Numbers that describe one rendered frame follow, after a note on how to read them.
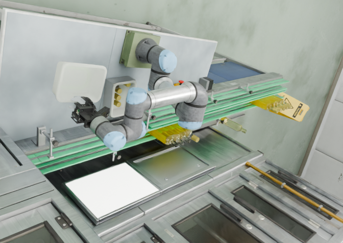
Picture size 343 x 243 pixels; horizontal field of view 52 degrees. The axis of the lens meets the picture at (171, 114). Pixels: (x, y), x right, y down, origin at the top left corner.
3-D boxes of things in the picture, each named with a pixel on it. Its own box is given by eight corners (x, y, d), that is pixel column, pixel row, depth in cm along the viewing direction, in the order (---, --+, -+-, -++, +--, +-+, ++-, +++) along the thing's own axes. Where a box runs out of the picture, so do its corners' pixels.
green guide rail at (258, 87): (145, 112, 224) (153, 117, 219) (145, 111, 223) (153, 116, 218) (282, 79, 342) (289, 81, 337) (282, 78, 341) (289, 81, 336)
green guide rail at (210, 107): (143, 122, 227) (151, 127, 222) (143, 121, 226) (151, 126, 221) (279, 86, 345) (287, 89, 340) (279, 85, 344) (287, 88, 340)
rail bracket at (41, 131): (31, 143, 186) (51, 164, 173) (30, 115, 179) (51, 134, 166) (40, 141, 189) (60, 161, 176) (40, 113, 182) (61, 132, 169)
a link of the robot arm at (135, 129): (150, 117, 142) (128, 121, 134) (146, 141, 146) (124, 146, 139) (138, 108, 146) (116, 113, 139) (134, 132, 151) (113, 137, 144)
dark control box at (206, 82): (197, 87, 274) (204, 91, 269) (199, 77, 270) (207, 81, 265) (203, 85, 279) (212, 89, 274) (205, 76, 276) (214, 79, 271)
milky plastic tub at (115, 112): (102, 113, 216) (110, 118, 211) (105, 78, 207) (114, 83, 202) (125, 107, 228) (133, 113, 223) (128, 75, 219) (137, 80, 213)
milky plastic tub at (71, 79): (53, 55, 146) (63, 62, 141) (97, 61, 163) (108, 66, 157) (45, 95, 151) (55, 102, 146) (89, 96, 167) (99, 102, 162)
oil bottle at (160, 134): (146, 131, 233) (167, 146, 220) (147, 124, 230) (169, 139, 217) (152, 129, 237) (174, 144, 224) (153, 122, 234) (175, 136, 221)
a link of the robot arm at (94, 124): (113, 119, 141) (108, 136, 144) (106, 114, 143) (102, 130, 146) (97, 121, 135) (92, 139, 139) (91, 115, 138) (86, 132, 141)
